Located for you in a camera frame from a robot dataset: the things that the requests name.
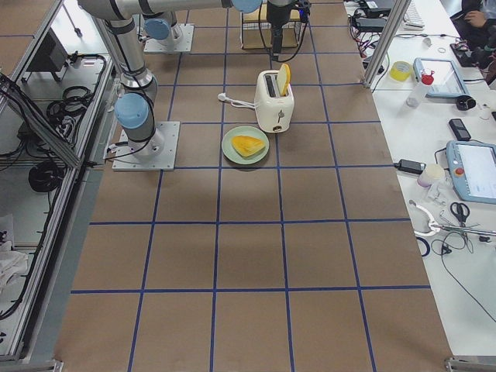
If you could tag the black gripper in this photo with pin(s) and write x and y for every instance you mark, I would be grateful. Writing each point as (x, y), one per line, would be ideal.
(277, 15)

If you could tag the white two-slot toaster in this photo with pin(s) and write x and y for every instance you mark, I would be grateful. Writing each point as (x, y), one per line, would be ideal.
(273, 112)

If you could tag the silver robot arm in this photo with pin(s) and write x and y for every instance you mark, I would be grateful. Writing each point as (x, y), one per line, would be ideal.
(134, 109)
(286, 55)

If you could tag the toast slice in toaster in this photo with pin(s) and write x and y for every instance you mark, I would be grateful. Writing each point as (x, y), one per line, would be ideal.
(283, 79)

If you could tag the light green plate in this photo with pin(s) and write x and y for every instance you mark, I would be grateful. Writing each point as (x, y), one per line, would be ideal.
(232, 155)

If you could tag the toast slice on plate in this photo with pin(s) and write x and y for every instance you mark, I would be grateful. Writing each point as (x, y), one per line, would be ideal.
(247, 146)

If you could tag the yellow tape roll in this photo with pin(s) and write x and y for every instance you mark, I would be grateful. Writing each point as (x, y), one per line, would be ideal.
(401, 70)

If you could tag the red capped clear bottle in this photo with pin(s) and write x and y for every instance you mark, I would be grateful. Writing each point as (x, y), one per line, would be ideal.
(420, 91)

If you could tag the upper blue teach pendant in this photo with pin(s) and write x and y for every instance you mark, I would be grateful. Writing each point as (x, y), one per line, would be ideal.
(447, 80)

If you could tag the blue teach pendant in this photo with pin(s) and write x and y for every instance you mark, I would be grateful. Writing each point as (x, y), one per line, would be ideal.
(447, 80)
(472, 169)

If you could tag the black power adapter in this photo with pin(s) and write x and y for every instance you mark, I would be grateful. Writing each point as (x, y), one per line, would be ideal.
(410, 166)

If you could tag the black smartwatch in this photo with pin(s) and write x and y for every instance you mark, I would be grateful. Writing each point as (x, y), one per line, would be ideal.
(465, 103)

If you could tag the white plastic cup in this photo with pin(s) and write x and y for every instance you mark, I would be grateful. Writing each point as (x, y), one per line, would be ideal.
(431, 174)

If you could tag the lower blue teach pendant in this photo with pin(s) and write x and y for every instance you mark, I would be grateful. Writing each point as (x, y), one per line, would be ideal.
(472, 169)

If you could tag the wire grid wooden box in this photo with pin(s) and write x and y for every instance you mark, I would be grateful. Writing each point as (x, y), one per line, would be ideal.
(256, 32)

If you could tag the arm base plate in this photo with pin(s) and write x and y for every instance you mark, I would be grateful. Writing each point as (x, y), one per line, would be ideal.
(158, 154)
(163, 38)

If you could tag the aluminium frame post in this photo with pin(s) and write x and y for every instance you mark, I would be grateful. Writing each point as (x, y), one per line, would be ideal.
(393, 22)

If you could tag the black handled scissors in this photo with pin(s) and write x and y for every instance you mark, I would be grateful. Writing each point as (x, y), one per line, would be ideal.
(460, 211)

